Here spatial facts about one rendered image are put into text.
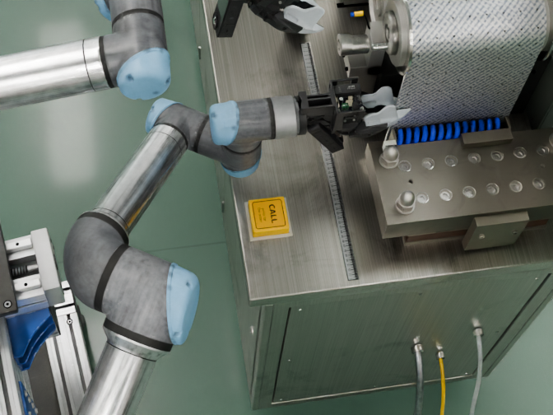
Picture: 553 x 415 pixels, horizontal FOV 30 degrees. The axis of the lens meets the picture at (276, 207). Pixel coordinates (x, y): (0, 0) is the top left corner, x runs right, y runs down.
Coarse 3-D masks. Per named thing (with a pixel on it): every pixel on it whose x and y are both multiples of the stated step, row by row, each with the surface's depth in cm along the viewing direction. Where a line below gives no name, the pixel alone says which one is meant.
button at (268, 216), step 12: (252, 204) 198; (264, 204) 198; (276, 204) 198; (252, 216) 197; (264, 216) 197; (276, 216) 197; (252, 228) 196; (264, 228) 196; (276, 228) 196; (288, 228) 196
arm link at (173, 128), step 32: (160, 128) 188; (192, 128) 190; (128, 160) 183; (160, 160) 182; (128, 192) 175; (96, 224) 167; (128, 224) 173; (64, 256) 166; (96, 256) 162; (96, 288) 171
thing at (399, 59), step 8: (392, 0) 175; (544, 0) 175; (392, 8) 176; (400, 8) 172; (400, 16) 172; (400, 24) 172; (400, 32) 172; (400, 40) 173; (400, 48) 173; (392, 56) 180; (400, 56) 174; (400, 64) 176
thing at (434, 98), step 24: (456, 72) 180; (480, 72) 181; (504, 72) 183; (528, 72) 184; (408, 96) 185; (432, 96) 186; (456, 96) 188; (480, 96) 189; (504, 96) 190; (408, 120) 193; (432, 120) 194; (456, 120) 196
